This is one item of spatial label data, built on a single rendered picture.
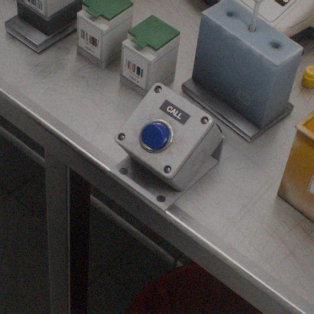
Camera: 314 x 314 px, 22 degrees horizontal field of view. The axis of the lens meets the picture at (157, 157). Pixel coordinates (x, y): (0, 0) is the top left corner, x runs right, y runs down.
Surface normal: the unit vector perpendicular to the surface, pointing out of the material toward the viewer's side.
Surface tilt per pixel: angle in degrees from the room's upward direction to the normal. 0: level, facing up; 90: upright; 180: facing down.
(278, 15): 25
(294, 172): 90
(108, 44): 90
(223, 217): 0
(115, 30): 90
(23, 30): 0
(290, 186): 90
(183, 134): 30
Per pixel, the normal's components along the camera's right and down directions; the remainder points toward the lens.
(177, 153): -0.25, -0.29
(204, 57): -0.72, 0.49
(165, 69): 0.75, 0.54
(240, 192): 0.08, -0.65
